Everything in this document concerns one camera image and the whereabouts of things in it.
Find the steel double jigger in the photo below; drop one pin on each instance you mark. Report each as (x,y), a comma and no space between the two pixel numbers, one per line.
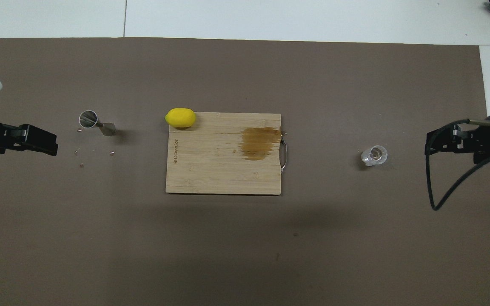
(104,126)

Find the small clear glass cup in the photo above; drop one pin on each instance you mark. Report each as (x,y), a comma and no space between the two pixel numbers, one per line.
(373,156)

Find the yellow lemon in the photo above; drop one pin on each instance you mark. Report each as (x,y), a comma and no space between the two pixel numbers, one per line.
(180,117)

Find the bamboo cutting board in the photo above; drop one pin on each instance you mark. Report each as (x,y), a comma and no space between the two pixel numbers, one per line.
(211,165)

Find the brown table mat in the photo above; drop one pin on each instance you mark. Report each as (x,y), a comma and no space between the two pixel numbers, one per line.
(228,255)

